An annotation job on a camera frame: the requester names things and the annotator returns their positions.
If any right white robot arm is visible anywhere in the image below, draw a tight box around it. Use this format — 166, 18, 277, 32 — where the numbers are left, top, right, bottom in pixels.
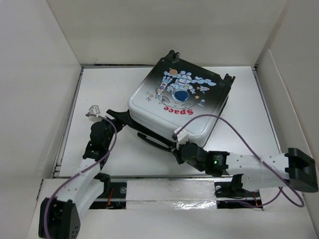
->
138, 133, 319, 196

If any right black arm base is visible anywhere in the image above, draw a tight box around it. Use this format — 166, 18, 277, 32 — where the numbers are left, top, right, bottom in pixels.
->
214, 182, 262, 209

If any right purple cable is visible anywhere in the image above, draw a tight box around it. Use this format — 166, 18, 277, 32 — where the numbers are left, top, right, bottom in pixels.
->
173, 114, 305, 208

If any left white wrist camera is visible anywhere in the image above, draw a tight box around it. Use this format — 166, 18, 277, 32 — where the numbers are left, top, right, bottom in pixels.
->
86, 105, 101, 121

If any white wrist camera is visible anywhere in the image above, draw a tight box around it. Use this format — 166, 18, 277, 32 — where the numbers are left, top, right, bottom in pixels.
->
86, 105, 101, 121
171, 126, 189, 149

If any black suitcase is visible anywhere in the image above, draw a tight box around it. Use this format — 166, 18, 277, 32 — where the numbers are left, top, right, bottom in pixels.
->
128, 50, 235, 147

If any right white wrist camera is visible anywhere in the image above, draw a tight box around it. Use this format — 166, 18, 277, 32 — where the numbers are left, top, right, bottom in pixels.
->
171, 126, 189, 149

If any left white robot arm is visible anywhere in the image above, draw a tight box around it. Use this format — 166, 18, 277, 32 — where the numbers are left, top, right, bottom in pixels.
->
38, 110, 203, 239

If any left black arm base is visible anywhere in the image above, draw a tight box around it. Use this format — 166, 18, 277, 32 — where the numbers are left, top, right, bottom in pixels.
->
89, 182, 127, 210

